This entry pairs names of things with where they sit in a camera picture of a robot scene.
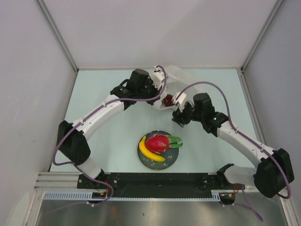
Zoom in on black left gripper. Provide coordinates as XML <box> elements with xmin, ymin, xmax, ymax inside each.
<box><xmin>136</xmin><ymin>78</ymin><xmax>162</xmax><ymax>106</ymax></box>

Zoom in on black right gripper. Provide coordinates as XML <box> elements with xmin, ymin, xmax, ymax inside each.
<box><xmin>171</xmin><ymin>101</ymin><xmax>204</xmax><ymax>128</ymax></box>

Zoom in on fake red grapes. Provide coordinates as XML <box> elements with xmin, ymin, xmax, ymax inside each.
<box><xmin>162</xmin><ymin>94</ymin><xmax>174</xmax><ymax>107</ymax></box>

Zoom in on white plastic bag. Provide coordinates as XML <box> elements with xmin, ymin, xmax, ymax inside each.
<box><xmin>153</xmin><ymin>65</ymin><xmax>205</xmax><ymax>110</ymax></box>

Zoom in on blue ceramic plate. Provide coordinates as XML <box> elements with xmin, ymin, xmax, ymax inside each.
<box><xmin>137</xmin><ymin>130</ymin><xmax>183</xmax><ymax>170</ymax></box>

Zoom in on fake watermelon slice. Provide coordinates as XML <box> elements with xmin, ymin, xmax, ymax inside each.
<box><xmin>144</xmin><ymin>134</ymin><xmax>183</xmax><ymax>154</ymax></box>

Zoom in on fake yellow banana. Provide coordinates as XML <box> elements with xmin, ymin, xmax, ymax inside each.
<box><xmin>138</xmin><ymin>136</ymin><xmax>166</xmax><ymax>162</ymax></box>

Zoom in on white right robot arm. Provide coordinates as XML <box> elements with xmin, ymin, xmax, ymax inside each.
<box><xmin>172</xmin><ymin>92</ymin><xmax>294</xmax><ymax>198</ymax></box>

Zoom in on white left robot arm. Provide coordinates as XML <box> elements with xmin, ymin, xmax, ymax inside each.
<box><xmin>55</xmin><ymin>65</ymin><xmax>167</xmax><ymax>188</ymax></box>

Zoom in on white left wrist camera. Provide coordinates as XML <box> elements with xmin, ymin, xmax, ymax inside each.
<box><xmin>150</xmin><ymin>65</ymin><xmax>168</xmax><ymax>90</ymax></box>

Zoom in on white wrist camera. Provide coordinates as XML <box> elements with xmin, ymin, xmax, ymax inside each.
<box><xmin>172</xmin><ymin>92</ymin><xmax>187</xmax><ymax>112</ymax></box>
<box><xmin>150</xmin><ymin>65</ymin><xmax>168</xmax><ymax>90</ymax></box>

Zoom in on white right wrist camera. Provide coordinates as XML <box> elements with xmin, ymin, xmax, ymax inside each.
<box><xmin>172</xmin><ymin>92</ymin><xmax>187</xmax><ymax>112</ymax></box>

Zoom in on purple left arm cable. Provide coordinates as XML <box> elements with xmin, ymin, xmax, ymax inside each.
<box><xmin>52</xmin><ymin>65</ymin><xmax>168</xmax><ymax>208</ymax></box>

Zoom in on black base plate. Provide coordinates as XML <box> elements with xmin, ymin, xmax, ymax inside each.
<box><xmin>77</xmin><ymin>172</ymin><xmax>242</xmax><ymax>200</ymax></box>

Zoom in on white slotted cable duct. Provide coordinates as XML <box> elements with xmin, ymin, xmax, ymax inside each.
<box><xmin>44</xmin><ymin>191</ymin><xmax>223</xmax><ymax>201</ymax></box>

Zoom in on aluminium frame rail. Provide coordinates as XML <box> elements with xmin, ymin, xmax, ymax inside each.
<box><xmin>34</xmin><ymin>172</ymin><xmax>79</xmax><ymax>191</ymax></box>

